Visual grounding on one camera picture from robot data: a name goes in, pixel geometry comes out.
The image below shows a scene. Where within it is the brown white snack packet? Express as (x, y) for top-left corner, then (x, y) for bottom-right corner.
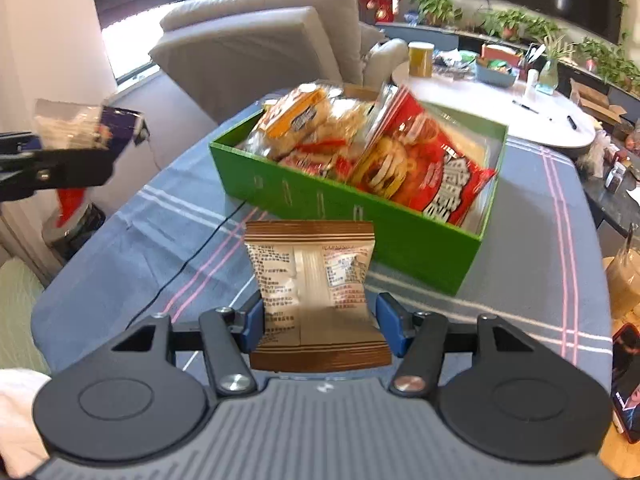
(244, 220), (392, 373)

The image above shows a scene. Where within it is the blue snack tray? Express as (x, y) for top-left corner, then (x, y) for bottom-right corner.
(475, 58), (518, 88)

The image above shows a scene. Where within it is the blue striped tablecloth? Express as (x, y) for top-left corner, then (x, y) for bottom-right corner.
(32, 94), (613, 385)

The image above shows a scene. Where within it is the smartphone with red case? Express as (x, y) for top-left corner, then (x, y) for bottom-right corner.
(611, 323), (640, 444)

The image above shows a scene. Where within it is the black marker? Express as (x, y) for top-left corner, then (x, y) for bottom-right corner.
(567, 115), (578, 131)

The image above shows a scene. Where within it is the red noodle snack bag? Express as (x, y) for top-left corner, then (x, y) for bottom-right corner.
(349, 87), (496, 226)

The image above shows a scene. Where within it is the clear bag of crackers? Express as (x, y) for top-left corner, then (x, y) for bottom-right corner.
(300, 98), (378, 154)

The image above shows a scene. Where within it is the glass vase with plant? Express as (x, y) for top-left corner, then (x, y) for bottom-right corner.
(536, 32), (575, 96)

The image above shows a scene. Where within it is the small red white snack pack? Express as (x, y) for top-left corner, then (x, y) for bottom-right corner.
(34, 100), (150, 228)

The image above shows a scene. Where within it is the red chip bag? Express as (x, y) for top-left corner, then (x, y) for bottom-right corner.
(279, 140), (358, 182)

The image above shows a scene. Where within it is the cardboard box on floor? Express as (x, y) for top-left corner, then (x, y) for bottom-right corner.
(570, 79), (626, 126)

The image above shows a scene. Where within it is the white round coffee table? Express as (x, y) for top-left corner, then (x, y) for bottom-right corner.
(392, 63), (596, 150)

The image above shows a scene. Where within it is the dark marble round table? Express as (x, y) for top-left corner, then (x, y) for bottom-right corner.
(576, 130), (639, 236)

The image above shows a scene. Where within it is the black power cable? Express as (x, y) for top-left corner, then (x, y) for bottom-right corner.
(124, 199), (248, 331)

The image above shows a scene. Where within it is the yellow canister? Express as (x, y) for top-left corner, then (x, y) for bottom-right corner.
(408, 41), (435, 78)

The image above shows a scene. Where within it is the green cardboard box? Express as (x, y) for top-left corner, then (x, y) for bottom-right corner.
(209, 81), (506, 294)

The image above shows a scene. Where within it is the beige sofa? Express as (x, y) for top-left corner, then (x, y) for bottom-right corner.
(150, 0), (409, 122)

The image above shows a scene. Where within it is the black pen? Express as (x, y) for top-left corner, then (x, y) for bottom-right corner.
(512, 100), (539, 115)

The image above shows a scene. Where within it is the orange cracker pack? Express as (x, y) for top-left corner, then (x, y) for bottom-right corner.
(243, 84), (331, 160)

